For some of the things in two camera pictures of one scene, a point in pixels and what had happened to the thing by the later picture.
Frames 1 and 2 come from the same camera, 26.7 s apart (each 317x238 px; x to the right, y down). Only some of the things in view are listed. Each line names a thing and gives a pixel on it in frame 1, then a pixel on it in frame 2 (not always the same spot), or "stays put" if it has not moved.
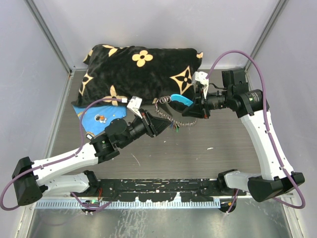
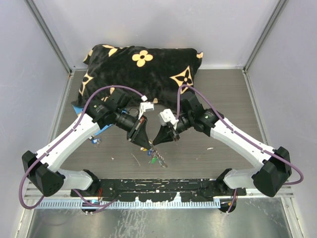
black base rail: x=192 y=190 stays put
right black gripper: x=200 y=109 -> x=165 y=134
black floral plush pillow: x=121 y=72 stays put
